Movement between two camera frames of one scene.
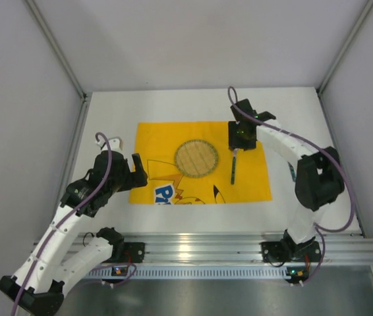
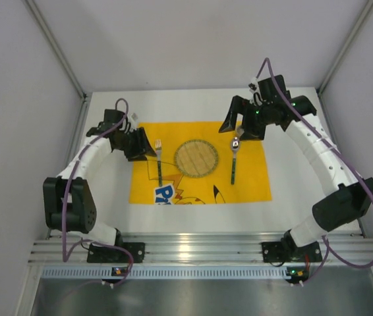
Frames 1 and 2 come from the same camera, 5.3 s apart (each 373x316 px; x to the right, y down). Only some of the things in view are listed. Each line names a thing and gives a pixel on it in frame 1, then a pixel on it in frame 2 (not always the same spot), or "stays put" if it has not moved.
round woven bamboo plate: [196, 158] stays put
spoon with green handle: [235, 151] stays put
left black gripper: [137, 174] -> [133, 145]
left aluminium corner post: [49, 33] stays put
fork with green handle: [292, 172] -> [158, 149]
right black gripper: [239, 145] -> [249, 120]
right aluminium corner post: [368, 8] stays put
